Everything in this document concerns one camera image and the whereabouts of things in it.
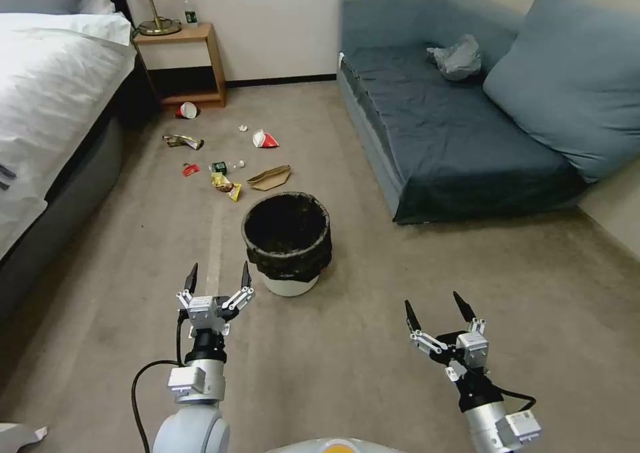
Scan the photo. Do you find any brass table lamp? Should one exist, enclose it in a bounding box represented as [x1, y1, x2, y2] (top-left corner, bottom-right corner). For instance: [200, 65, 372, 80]
[129, 0, 183, 37]

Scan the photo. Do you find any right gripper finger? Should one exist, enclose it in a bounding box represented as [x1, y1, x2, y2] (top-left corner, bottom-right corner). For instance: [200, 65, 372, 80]
[452, 290, 487, 335]
[403, 300, 451, 358]

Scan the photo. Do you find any wooden nightstand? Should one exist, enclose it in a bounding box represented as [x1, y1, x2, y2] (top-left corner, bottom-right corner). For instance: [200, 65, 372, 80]
[131, 22, 227, 112]

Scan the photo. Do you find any blue grey sofa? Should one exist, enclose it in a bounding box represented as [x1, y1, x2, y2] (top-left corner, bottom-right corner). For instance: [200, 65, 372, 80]
[335, 0, 640, 224]

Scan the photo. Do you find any white bed duvet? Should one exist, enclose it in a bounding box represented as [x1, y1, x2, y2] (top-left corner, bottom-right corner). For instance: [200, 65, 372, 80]
[0, 11, 137, 264]

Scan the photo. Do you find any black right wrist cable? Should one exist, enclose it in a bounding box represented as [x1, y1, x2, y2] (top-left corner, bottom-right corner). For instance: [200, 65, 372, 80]
[491, 386, 539, 416]

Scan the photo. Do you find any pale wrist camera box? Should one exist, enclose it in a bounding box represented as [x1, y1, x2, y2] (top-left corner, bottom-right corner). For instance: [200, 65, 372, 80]
[189, 296, 220, 332]
[457, 331, 491, 370]

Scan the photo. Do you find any yellow snack wrapper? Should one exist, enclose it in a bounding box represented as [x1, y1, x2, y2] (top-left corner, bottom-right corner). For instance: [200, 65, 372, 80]
[209, 173, 243, 203]

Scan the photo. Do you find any blue grey cushion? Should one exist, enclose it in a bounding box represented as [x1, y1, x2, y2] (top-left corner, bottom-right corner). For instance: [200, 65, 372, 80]
[482, 0, 640, 184]

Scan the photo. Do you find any grey crumpled plastic bag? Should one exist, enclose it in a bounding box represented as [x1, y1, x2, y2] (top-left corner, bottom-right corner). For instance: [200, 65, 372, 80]
[426, 33, 483, 82]

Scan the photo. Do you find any white trash can black liner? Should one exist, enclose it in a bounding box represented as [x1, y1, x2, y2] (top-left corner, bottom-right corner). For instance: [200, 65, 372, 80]
[241, 190, 334, 298]

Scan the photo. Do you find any crushed red white paper cup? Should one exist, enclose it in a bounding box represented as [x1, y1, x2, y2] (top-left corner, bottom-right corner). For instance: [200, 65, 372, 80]
[251, 128, 281, 150]

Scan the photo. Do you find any grey bed base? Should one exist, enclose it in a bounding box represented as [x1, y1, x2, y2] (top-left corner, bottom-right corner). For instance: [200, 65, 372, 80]
[0, 115, 127, 324]

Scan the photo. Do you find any brown crumpled snack wrapper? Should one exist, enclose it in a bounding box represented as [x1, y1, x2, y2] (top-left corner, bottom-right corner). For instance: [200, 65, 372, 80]
[161, 133, 205, 151]

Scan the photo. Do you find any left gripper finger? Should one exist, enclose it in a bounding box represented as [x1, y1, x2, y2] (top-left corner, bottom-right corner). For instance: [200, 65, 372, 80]
[221, 261, 257, 316]
[174, 264, 200, 314]

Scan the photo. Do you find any white robot front shell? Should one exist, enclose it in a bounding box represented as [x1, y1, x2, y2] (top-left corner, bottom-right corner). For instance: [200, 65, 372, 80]
[259, 436, 397, 453]

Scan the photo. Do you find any brown cardboard tray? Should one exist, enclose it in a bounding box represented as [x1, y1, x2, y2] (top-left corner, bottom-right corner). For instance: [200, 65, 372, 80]
[245, 164, 293, 192]

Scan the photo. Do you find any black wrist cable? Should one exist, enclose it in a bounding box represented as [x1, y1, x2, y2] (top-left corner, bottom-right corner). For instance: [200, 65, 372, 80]
[491, 386, 539, 416]
[131, 310, 190, 453]

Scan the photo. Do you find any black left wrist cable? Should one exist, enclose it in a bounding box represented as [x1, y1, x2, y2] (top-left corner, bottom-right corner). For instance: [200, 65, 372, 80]
[131, 310, 190, 453]

